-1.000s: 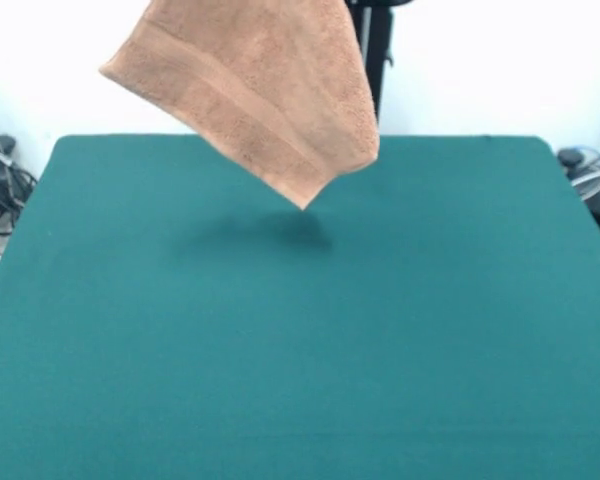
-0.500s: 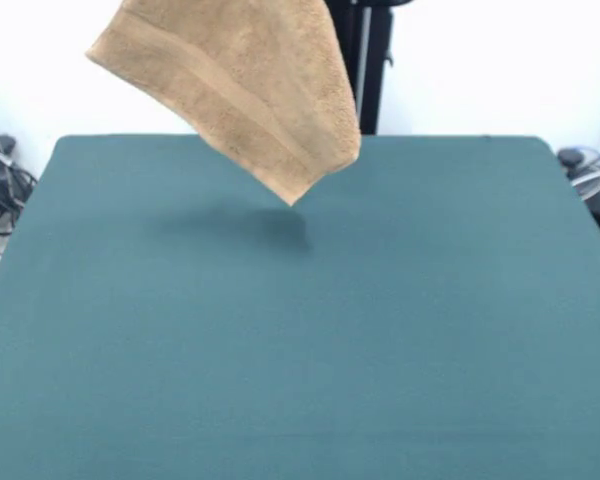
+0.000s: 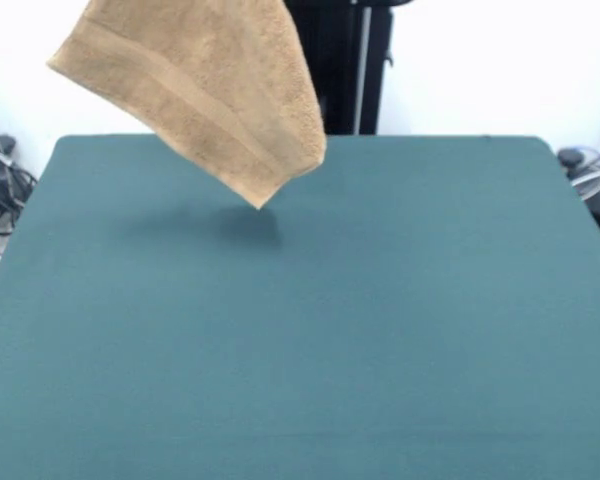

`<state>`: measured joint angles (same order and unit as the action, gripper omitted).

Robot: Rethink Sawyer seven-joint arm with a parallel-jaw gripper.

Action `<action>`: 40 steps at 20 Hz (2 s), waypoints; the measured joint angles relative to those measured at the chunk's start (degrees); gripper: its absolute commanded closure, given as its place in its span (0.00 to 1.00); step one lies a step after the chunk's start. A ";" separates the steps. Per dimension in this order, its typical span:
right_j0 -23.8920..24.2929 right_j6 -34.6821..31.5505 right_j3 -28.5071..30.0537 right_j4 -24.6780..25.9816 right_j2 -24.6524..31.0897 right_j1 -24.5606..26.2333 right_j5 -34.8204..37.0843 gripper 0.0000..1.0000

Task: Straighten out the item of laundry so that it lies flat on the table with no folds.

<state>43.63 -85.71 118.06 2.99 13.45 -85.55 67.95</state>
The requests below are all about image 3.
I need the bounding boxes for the tan terry towel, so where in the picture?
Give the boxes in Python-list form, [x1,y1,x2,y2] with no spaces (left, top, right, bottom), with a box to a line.
[46,0,328,210]

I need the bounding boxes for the dark green table cloth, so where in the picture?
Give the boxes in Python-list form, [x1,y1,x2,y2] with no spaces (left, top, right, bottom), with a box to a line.
[0,133,600,480]

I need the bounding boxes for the black equipment stand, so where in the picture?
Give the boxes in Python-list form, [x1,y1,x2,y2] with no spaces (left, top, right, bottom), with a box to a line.
[284,0,396,136]

